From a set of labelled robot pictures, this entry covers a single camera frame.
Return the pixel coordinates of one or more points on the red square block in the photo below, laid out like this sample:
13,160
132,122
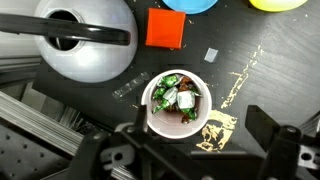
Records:
165,28

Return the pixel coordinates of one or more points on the grey metal frame table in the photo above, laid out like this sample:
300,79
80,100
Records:
33,123

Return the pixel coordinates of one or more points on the green candies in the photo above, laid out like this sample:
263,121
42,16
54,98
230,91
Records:
175,96

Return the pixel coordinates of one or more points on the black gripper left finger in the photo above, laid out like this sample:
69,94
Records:
100,153

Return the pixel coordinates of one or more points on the yellow toy fruit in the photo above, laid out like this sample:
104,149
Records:
276,4

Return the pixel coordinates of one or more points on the red plastic cup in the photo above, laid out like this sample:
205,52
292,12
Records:
150,115

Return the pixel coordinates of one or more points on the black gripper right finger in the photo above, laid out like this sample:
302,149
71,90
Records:
283,150

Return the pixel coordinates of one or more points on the blue plastic plate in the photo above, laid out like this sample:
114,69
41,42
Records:
190,5

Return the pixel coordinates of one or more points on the small clear tape square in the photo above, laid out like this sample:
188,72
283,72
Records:
211,55

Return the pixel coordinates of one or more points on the clear tape strip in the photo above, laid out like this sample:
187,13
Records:
130,85

